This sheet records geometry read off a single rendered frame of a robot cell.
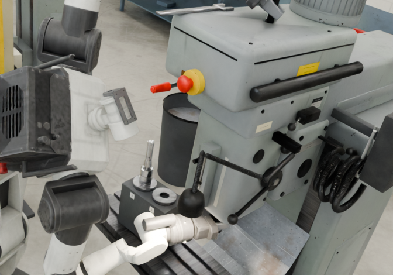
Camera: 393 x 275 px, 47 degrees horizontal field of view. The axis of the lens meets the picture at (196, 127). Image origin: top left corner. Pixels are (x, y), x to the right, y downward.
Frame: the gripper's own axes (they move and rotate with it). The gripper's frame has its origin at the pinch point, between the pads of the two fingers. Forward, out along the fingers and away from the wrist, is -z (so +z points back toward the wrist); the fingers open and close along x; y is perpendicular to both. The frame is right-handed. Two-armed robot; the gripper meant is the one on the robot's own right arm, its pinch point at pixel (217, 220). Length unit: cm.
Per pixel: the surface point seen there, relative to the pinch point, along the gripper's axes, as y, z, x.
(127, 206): 17.6, 16.5, 33.2
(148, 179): 4.9, 10.4, 31.5
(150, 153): -5.5, 10.6, 33.0
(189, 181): -14.3, 10.6, 4.4
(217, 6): -67, 11, 8
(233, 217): -16.2, 7.3, -15.3
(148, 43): 122, -183, 464
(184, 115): 72, -92, 183
